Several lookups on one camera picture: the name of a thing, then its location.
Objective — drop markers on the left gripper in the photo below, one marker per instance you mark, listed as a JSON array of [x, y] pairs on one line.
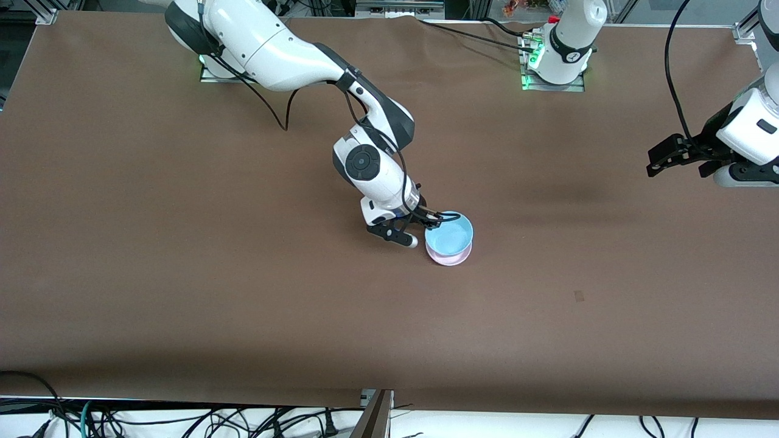
[[701, 148]]

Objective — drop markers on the orange toy clutter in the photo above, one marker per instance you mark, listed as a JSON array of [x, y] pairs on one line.
[[511, 7]]

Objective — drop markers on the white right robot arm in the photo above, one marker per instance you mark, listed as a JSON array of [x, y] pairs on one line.
[[274, 48]]

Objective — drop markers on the aluminium profile post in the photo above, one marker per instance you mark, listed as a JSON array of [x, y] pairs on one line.
[[374, 420]]

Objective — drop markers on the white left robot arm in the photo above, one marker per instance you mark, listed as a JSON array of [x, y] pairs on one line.
[[572, 36]]

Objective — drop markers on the pink bowl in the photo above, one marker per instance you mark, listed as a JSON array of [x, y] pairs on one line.
[[449, 260]]

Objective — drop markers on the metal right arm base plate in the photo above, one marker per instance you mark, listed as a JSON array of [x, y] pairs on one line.
[[210, 78]]

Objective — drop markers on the aluminium table corner bracket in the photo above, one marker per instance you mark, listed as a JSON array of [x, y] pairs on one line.
[[47, 16], [745, 33]]

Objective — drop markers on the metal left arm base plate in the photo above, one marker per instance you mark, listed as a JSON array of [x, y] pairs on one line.
[[577, 87]]

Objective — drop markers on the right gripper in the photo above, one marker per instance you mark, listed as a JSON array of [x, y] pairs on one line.
[[422, 212]]

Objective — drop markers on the light blue bowl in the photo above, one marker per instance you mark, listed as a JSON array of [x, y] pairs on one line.
[[450, 234]]

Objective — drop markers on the grey power strip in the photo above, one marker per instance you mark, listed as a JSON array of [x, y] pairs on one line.
[[398, 9]]

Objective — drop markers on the brown table cover sheet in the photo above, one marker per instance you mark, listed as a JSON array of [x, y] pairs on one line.
[[365, 334]]

